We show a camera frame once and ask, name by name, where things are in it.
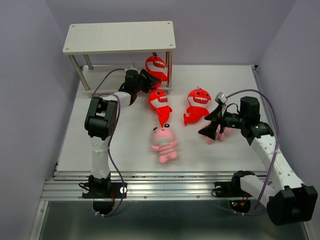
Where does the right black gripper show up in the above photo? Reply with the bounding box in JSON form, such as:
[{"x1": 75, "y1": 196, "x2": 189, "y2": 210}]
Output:
[{"x1": 197, "y1": 104, "x2": 246, "y2": 140}]

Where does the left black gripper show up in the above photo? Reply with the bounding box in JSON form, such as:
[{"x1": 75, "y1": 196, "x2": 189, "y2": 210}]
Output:
[{"x1": 133, "y1": 69, "x2": 160, "y2": 94}]

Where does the pink frog plush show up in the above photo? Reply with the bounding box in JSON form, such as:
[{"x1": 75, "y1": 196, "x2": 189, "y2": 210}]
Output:
[
  {"x1": 151, "y1": 123, "x2": 178, "y2": 164},
  {"x1": 202, "y1": 123, "x2": 235, "y2": 145}
]

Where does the red shark plush purple tag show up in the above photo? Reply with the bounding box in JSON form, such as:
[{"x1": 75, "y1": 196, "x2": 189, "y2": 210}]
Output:
[{"x1": 148, "y1": 89, "x2": 173, "y2": 127}]

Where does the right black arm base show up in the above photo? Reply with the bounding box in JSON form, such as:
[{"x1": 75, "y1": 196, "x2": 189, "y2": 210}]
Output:
[{"x1": 211, "y1": 170, "x2": 255, "y2": 198}]

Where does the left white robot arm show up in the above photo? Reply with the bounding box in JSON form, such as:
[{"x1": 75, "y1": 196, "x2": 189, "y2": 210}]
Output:
[{"x1": 79, "y1": 68, "x2": 160, "y2": 199}]

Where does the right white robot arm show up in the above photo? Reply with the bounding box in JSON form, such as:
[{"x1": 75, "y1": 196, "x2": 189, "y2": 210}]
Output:
[{"x1": 199, "y1": 92, "x2": 318, "y2": 226}]

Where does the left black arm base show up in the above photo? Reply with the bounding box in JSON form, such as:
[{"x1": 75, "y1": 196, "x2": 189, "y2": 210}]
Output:
[{"x1": 78, "y1": 175, "x2": 128, "y2": 199}]

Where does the white two-tier shelf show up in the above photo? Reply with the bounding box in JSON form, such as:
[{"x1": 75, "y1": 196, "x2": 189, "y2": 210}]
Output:
[{"x1": 62, "y1": 21, "x2": 176, "y2": 96}]

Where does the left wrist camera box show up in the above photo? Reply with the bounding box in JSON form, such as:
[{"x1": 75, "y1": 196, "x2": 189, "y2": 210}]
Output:
[{"x1": 124, "y1": 63, "x2": 138, "y2": 72}]

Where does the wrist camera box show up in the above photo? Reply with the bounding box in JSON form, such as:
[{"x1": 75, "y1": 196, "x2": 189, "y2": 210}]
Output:
[
  {"x1": 214, "y1": 92, "x2": 228, "y2": 105},
  {"x1": 124, "y1": 63, "x2": 138, "y2": 72}
]

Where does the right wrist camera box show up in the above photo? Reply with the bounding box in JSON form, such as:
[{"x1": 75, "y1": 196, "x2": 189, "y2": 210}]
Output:
[{"x1": 214, "y1": 92, "x2": 228, "y2": 105}]

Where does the aluminium rail frame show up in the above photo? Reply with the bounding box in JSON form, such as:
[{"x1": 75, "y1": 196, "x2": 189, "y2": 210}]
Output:
[{"x1": 41, "y1": 65, "x2": 267, "y2": 201}]

